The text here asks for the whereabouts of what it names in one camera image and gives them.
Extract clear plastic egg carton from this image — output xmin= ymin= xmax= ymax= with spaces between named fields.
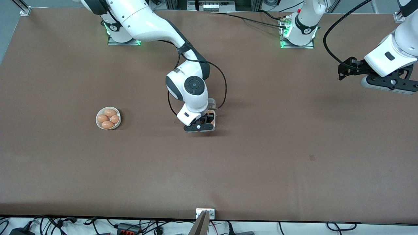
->
xmin=195 ymin=98 xmax=217 ymax=132

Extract black box orange connectors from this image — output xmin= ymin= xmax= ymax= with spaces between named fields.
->
xmin=116 ymin=223 xmax=143 ymax=235

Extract white bowl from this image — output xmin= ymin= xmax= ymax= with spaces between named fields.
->
xmin=96 ymin=106 xmax=122 ymax=130

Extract white power strip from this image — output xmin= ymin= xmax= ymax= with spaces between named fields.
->
xmin=199 ymin=0 xmax=236 ymax=12

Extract black power adapter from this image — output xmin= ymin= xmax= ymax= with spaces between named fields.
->
xmin=9 ymin=226 xmax=36 ymax=235

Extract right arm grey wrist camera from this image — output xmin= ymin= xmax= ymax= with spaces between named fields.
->
xmin=183 ymin=122 xmax=215 ymax=133

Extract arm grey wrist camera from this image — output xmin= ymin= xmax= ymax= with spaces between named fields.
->
xmin=360 ymin=74 xmax=418 ymax=95
xmin=183 ymin=122 xmax=215 ymax=133

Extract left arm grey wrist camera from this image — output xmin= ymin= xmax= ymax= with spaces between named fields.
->
xmin=360 ymin=74 xmax=418 ymax=95

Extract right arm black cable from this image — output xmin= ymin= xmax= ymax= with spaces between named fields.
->
xmin=167 ymin=39 xmax=228 ymax=117

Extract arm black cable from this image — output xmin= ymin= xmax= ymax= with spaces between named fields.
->
xmin=167 ymin=39 xmax=228 ymax=117
xmin=323 ymin=0 xmax=373 ymax=67

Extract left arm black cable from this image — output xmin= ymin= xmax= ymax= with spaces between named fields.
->
xmin=323 ymin=0 xmax=373 ymax=67

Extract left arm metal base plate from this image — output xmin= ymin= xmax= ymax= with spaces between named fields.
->
xmin=280 ymin=15 xmax=315 ymax=49

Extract short black table cable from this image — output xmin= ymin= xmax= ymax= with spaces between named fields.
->
xmin=259 ymin=10 xmax=288 ymax=22

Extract silver camera mount bracket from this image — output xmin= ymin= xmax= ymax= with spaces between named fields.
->
xmin=196 ymin=208 xmax=216 ymax=219

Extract long black table cable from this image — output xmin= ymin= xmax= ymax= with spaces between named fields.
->
xmin=211 ymin=12 xmax=289 ymax=30

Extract grey camera pole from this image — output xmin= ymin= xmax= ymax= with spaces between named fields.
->
xmin=188 ymin=211 xmax=210 ymax=235

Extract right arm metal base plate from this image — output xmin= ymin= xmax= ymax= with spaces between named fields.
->
xmin=107 ymin=33 xmax=142 ymax=46

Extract black looped cable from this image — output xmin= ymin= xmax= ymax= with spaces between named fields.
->
xmin=327 ymin=222 xmax=357 ymax=231

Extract black cable with connector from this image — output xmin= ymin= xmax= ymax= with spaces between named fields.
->
xmin=33 ymin=215 xmax=78 ymax=229

